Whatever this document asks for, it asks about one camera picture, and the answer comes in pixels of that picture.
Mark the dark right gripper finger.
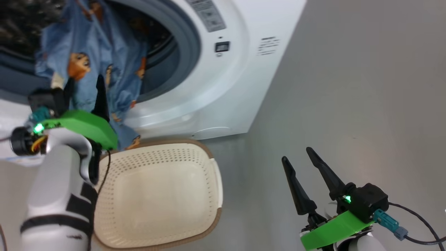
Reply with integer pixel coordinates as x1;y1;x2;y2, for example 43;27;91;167
282;156;317;215
306;147;356;201

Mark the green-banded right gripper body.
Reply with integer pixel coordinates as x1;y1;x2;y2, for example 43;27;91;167
300;210;376;251

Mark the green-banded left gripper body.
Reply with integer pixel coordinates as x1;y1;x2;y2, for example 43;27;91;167
33;110;118;185

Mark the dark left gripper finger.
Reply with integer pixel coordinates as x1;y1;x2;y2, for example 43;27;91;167
91;74;111;123
62;77;75;109

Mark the washing machine drum opening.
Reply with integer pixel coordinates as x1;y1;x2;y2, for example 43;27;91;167
0;0;175;67

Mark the white front-load washing machine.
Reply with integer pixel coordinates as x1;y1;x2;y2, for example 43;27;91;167
0;0;308;162

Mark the cream perforated laundry basket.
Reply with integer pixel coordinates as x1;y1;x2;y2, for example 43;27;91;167
91;139;223;251

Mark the round white filter cover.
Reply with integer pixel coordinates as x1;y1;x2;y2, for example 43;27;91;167
192;127;231;140

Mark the grey warning label sticker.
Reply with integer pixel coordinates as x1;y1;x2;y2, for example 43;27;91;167
185;0;227;33

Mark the left camera cable teal plug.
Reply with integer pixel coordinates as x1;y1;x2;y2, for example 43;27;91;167
31;106;53;123

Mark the camera cable teal plug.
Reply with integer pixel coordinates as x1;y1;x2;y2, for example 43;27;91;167
31;106;53;123
373;202;446;245

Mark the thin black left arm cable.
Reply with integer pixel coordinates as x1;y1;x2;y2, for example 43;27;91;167
97;149;111;196

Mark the right camera cable teal plug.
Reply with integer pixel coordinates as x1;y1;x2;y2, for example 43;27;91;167
373;202;446;245

